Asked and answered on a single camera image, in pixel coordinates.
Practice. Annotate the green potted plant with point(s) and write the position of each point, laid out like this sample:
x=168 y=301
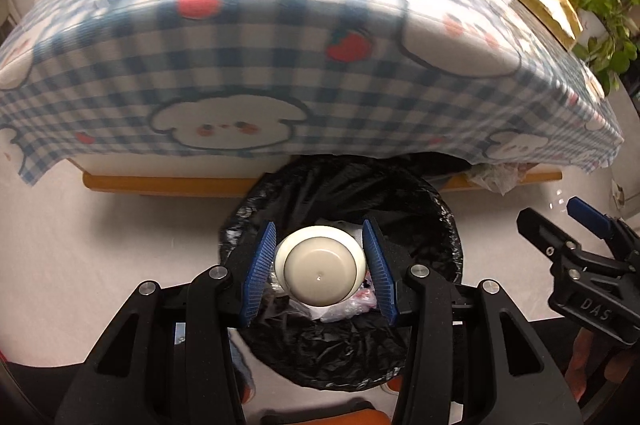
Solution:
x=610 y=38

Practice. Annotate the person right hand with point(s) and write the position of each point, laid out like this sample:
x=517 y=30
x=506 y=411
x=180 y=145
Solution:
x=576 y=374

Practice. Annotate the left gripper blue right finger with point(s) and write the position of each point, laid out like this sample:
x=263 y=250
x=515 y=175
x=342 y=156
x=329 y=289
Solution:
x=381 y=275

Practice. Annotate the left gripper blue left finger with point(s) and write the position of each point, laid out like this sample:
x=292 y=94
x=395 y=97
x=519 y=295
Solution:
x=257 y=274

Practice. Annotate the black bin with liner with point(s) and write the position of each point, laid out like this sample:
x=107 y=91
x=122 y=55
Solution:
x=400 y=193

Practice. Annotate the cream lotion tube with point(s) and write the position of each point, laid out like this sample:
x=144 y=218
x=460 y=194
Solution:
x=320 y=266

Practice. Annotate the blue checked bear tablecloth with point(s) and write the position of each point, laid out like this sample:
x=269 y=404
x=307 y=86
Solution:
x=482 y=80

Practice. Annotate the clear plastic bag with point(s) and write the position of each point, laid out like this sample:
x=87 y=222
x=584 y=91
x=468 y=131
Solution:
x=361 y=302

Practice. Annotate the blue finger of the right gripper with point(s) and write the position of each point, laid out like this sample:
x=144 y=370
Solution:
x=597 y=223
x=547 y=238

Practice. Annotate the gold tissue pack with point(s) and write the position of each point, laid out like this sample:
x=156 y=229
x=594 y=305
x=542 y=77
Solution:
x=559 y=17

